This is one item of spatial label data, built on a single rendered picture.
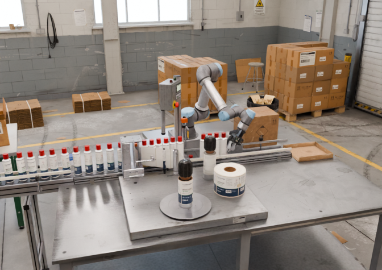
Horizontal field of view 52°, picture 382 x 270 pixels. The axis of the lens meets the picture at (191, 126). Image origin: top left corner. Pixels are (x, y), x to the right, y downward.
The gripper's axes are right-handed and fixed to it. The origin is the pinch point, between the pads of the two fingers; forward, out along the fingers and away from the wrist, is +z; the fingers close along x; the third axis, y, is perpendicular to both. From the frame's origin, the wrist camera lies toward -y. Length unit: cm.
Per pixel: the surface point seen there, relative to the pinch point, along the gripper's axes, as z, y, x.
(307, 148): -28, -7, 69
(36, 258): 120, 18, -96
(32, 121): 165, -365, -120
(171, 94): -20, 1, -60
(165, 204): 33, 57, -50
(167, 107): -10, 0, -58
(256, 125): -24.9, -17.8, 21.3
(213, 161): 4.1, 32.5, -22.9
